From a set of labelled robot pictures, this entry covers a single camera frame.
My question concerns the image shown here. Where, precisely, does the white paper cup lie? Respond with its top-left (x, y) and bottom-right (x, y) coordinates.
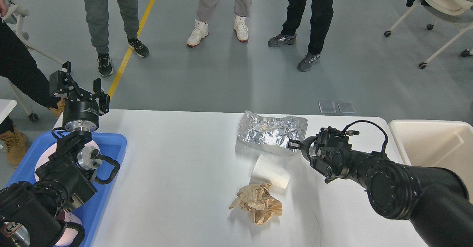
top-left (251, 154), bottom-right (291, 189)

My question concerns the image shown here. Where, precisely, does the clear floor tile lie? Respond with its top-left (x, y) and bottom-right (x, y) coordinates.
top-left (318, 101), bottom-right (337, 114)
top-left (337, 101), bottom-right (356, 114)

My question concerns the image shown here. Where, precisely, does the person in grey trousers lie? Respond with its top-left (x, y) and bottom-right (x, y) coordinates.
top-left (78, 0), bottom-right (150, 77)

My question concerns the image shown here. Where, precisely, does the brown paper ball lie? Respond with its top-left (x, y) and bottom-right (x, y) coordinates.
top-left (229, 182), bottom-right (283, 225)

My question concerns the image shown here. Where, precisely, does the person with white sneakers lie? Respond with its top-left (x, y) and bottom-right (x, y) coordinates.
top-left (186, 0), bottom-right (257, 48)

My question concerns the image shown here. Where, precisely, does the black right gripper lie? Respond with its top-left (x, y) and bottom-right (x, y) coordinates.
top-left (287, 136), bottom-right (317, 162)

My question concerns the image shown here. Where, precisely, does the right clear floor tile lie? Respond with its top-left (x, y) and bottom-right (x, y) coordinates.
top-left (337, 101), bottom-right (356, 114)

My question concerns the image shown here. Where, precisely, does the white plastic bin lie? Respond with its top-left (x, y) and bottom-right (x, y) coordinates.
top-left (389, 119), bottom-right (473, 202)

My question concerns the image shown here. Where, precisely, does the person with tan boots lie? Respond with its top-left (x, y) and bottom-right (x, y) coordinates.
top-left (0, 21), bottom-right (65, 168)

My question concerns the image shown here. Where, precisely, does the aluminium foil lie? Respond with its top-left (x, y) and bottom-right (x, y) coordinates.
top-left (238, 111), bottom-right (308, 157)

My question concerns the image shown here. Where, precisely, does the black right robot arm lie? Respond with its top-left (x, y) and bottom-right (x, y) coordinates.
top-left (287, 124), bottom-right (473, 247)

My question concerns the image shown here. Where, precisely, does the white rolling chair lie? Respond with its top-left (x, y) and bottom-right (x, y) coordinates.
top-left (384, 0), bottom-right (473, 69)

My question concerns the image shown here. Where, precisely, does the person in black trousers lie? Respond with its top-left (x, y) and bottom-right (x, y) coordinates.
top-left (268, 0), bottom-right (337, 72)

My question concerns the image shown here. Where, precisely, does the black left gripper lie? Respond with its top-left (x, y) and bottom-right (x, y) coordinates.
top-left (49, 61), bottom-right (110, 132)

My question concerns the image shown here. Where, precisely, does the white side table corner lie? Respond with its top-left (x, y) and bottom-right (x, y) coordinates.
top-left (0, 99), bottom-right (17, 123)

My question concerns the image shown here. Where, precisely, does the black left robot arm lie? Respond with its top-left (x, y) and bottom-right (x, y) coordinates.
top-left (0, 61), bottom-right (120, 247)

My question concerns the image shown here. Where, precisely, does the left clear floor tile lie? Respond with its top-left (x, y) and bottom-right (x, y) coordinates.
top-left (318, 101), bottom-right (337, 114)

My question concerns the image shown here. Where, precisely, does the pink mug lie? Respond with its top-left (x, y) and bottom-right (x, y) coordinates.
top-left (55, 209), bottom-right (82, 247)

